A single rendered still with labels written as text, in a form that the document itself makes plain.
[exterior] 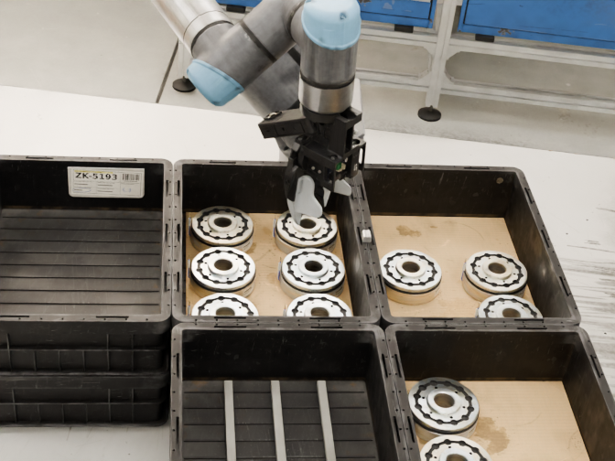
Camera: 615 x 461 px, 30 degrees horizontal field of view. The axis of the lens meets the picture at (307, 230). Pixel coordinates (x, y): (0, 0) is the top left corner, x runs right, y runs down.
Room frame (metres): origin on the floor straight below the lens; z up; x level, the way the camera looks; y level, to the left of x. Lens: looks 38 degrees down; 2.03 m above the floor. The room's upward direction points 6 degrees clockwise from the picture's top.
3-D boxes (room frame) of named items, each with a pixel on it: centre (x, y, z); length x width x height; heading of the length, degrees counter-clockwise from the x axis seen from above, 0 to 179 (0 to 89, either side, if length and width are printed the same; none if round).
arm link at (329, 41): (1.36, 0.00, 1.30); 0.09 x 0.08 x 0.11; 28
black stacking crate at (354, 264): (1.39, 0.06, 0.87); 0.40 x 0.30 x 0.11; 9
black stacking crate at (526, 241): (1.44, -0.24, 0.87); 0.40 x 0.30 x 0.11; 9
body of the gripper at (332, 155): (1.36, -0.01, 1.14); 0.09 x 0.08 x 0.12; 54
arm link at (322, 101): (1.36, -0.01, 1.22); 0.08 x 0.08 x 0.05
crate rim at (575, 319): (1.44, -0.24, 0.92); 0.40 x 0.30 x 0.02; 9
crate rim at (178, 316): (1.39, 0.06, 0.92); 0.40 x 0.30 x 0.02; 9
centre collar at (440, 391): (1.14, -0.22, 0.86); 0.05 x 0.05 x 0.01
